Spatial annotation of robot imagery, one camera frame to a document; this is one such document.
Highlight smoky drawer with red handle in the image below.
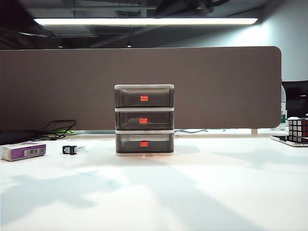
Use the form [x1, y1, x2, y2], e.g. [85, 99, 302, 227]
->
[115, 112, 174, 131]
[115, 89, 174, 108]
[116, 133, 174, 154]

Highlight white plastic drawer cabinet frame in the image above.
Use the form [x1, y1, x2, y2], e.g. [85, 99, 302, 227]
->
[114, 84, 175, 157]

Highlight brown desk partition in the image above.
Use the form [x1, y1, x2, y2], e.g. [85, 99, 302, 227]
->
[0, 46, 282, 132]

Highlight small black and clear clip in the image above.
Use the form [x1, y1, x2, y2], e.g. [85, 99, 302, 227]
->
[62, 145, 87, 154]

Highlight long ceiling light strip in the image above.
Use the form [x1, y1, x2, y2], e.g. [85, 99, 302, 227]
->
[33, 18, 259, 26]

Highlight white flat tray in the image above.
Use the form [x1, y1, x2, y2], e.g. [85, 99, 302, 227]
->
[271, 135, 308, 147]

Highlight black monitor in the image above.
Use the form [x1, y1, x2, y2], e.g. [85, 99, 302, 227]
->
[282, 81, 308, 118]

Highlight purple and white box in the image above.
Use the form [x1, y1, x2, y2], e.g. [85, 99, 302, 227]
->
[0, 141, 47, 162]

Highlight black Rubik's cube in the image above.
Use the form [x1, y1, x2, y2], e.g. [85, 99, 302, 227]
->
[288, 116, 308, 143]

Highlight black desk cable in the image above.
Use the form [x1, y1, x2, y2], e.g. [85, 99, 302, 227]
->
[31, 120, 77, 142]

